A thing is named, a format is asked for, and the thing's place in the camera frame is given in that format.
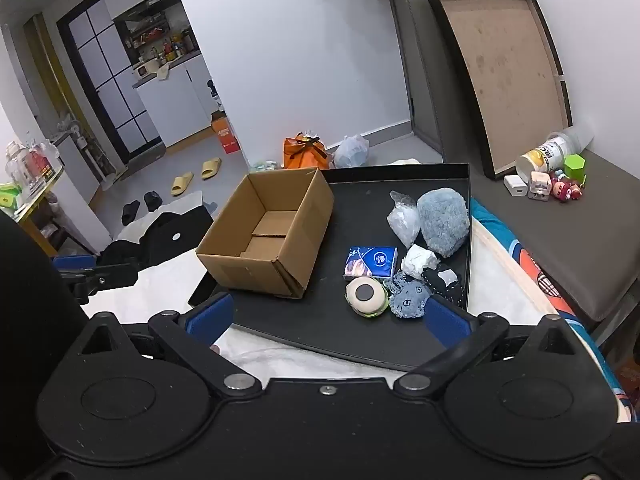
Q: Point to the red toy figure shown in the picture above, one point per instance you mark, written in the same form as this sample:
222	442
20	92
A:
567	190

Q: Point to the black tray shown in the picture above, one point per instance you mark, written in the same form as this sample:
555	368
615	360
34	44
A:
325	320

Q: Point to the white blanket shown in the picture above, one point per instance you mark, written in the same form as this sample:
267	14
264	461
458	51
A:
500	285

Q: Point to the blue tissue packet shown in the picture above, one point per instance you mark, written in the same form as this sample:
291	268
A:
372	261

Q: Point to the grey bench cushion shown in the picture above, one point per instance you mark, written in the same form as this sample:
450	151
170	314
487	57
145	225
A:
575	250

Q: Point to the grey low cabinet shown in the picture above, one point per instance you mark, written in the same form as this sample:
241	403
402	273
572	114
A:
75	165

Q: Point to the clear bag of trash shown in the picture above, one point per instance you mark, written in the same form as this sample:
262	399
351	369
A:
265	166

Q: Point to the round white green soft toy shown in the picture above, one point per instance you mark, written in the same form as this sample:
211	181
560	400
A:
365	296

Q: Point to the printed blanket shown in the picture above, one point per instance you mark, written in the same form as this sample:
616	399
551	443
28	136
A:
530	260

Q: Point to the grey padded panel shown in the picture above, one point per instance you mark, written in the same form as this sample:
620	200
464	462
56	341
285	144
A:
425	85

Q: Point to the small white appliance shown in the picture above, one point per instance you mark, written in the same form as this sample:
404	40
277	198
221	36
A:
145	71

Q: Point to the blue patterned cloth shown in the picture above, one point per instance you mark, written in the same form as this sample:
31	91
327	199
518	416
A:
407	297

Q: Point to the black slipper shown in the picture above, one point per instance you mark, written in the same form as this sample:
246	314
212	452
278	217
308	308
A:
152	200
131	212

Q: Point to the orange bag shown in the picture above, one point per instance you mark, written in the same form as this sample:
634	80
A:
300	155

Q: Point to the green hexagonal box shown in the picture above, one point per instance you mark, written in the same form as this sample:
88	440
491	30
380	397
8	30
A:
576	170

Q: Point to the clear plastic containers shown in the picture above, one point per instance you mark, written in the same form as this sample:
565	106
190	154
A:
22	160

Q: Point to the green packet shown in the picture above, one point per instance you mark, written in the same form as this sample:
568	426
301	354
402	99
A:
10	196

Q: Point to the white kitchen cabinet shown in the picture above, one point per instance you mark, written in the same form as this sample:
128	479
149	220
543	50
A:
175	105

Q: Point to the black jacket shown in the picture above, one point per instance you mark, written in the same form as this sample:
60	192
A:
165	242

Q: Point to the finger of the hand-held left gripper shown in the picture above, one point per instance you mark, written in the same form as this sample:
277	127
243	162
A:
115	275
74	262

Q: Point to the white charger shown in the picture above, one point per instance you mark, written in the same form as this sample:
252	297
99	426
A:
516	186

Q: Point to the white plastic bag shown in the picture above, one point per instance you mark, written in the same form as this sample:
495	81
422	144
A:
352	152

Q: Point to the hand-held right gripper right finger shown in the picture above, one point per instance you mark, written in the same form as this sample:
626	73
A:
447	319

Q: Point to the brown cardboard box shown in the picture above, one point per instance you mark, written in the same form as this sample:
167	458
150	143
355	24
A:
300	220

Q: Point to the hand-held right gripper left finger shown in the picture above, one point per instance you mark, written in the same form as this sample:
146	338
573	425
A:
212	316

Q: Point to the blocky pink toy figure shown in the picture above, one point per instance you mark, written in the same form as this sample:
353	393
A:
539	185

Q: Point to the row of kitchen bottles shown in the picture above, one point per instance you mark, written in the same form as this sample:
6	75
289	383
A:
165	42

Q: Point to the beige towel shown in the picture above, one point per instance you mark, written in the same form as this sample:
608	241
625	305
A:
164	71

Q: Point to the black framed brown board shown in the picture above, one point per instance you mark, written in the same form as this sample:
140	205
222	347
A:
500	70

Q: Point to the black framed glass door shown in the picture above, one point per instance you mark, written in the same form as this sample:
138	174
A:
110	85

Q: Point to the dark dotted sock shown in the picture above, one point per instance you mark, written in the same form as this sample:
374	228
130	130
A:
442	285

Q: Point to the white yellow jar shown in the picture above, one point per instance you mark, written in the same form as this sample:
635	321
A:
545	152

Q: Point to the yellow slipper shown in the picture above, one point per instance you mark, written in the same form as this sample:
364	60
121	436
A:
211	168
182	183

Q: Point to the orange carton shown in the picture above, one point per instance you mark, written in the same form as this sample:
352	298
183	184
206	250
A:
226	135

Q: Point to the light blue fluffy plush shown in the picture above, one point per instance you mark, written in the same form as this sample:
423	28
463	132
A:
442	222

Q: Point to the wooden side table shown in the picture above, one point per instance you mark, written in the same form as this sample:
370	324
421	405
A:
40	205

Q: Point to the clear bag of white stuffing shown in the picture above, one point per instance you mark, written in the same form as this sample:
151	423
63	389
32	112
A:
404	222

